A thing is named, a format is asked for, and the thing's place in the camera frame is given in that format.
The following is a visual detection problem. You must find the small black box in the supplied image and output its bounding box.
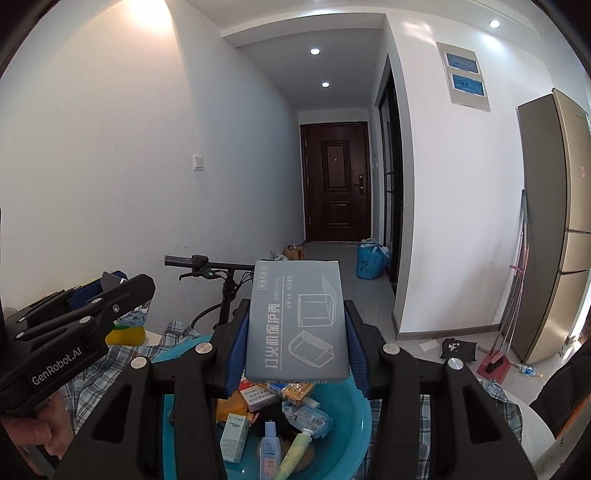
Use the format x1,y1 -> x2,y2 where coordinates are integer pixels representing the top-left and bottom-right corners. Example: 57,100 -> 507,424
100,272 -> 127,292

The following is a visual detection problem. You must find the green cream tube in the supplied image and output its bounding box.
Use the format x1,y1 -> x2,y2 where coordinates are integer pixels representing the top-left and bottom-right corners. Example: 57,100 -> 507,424
274,428 -> 314,480

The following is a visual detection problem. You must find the grey lighter case box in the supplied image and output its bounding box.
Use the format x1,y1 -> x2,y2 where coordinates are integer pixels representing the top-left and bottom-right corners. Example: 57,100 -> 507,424
245,260 -> 349,383

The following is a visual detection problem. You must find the person left hand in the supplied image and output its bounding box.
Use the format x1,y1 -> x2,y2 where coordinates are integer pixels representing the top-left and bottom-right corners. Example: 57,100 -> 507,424
1,392 -> 74,471

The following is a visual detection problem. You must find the yellow green-lidded container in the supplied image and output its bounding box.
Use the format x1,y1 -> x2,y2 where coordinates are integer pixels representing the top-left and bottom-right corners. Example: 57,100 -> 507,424
105,304 -> 149,347

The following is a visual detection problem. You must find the blue plaid cloth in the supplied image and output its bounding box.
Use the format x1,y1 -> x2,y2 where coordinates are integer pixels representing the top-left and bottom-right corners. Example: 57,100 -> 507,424
61,321 -> 523,479

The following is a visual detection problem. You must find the red dustpan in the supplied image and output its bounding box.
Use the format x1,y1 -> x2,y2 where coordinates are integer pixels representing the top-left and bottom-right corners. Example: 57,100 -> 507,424
477,350 -> 512,384

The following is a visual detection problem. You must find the small teal white carton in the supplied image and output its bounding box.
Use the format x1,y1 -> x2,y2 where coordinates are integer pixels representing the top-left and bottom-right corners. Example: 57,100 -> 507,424
219,413 -> 250,463

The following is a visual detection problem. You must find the red white cigarette pack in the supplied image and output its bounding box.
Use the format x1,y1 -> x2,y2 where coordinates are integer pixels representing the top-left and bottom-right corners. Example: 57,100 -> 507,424
239,385 -> 281,413

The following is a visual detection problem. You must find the small blue lotion bottle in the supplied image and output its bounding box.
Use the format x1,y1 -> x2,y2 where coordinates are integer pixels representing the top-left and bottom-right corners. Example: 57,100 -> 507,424
259,421 -> 283,480

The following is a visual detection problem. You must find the blue plastic basin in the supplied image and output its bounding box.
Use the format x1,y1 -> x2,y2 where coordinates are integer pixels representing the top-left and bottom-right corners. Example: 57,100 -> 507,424
153,335 -> 372,479

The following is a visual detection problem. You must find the gold refrigerator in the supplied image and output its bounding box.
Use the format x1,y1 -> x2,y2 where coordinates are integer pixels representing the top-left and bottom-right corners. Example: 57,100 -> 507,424
512,89 -> 590,364

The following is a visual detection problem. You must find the blue shopping bag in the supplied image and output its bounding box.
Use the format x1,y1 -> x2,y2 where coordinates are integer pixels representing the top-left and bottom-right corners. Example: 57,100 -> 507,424
356,238 -> 391,280

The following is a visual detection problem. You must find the dark brown entrance door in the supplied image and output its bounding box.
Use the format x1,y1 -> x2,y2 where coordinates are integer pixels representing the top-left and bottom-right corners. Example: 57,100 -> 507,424
301,121 -> 370,242

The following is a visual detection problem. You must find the white wall switch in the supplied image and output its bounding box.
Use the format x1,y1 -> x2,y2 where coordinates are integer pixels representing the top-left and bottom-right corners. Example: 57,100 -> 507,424
192,154 -> 204,171

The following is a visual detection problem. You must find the wall electrical panel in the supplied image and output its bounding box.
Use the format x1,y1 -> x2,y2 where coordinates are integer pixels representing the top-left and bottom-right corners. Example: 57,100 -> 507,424
436,42 -> 490,112

